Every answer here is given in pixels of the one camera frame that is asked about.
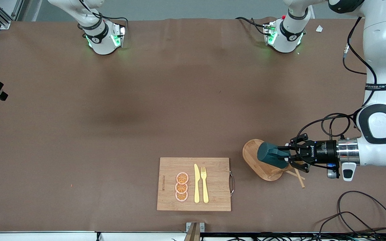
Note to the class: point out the orange slice toy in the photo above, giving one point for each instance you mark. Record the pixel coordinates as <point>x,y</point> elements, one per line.
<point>182,178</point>
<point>181,196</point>
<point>181,188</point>

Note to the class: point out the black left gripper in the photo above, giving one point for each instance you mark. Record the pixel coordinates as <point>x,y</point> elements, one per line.
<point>323,151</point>

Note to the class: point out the wooden mug rack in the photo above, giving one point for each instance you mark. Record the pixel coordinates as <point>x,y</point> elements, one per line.
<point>250,157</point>

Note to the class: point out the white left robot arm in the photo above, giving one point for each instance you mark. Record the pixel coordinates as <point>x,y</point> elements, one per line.
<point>380,140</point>

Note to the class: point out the brown table cover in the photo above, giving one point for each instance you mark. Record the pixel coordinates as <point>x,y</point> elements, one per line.
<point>129,100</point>

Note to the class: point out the metal table edge bracket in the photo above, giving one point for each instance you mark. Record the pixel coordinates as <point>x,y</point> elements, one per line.
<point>194,231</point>

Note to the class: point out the yellow plastic knife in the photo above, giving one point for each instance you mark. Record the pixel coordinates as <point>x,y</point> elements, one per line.
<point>196,187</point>

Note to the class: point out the small white paper scrap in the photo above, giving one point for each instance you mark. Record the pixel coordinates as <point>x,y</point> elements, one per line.
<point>319,28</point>

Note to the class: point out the teal cup with yellow inside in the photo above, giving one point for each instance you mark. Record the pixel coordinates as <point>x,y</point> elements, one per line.
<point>270,155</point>

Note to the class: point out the yellow plastic fork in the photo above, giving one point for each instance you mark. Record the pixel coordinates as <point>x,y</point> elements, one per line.
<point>205,190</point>

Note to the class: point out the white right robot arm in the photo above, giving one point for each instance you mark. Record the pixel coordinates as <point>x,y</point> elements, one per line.
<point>99,40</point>

